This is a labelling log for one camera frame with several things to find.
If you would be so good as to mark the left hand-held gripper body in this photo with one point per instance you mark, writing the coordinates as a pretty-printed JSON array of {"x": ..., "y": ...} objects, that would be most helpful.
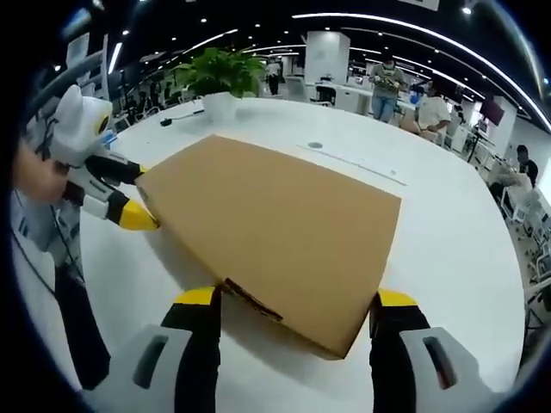
[{"x": 77, "y": 129}]

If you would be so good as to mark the person's left hand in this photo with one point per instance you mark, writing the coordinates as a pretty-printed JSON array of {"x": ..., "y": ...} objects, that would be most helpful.
[{"x": 41, "y": 172}]

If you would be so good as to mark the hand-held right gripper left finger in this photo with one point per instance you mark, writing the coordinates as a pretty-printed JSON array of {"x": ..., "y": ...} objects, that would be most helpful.
[{"x": 193, "y": 365}]

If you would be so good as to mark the green potted plant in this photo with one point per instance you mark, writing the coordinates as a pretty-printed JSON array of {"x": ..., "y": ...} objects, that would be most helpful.
[{"x": 224, "y": 73}]

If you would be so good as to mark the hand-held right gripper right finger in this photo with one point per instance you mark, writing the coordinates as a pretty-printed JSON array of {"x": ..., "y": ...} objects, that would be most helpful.
[{"x": 391, "y": 365}]

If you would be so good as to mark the brown cardboard shoe box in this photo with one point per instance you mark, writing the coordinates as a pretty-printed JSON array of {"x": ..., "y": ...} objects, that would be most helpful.
[{"x": 267, "y": 223}]

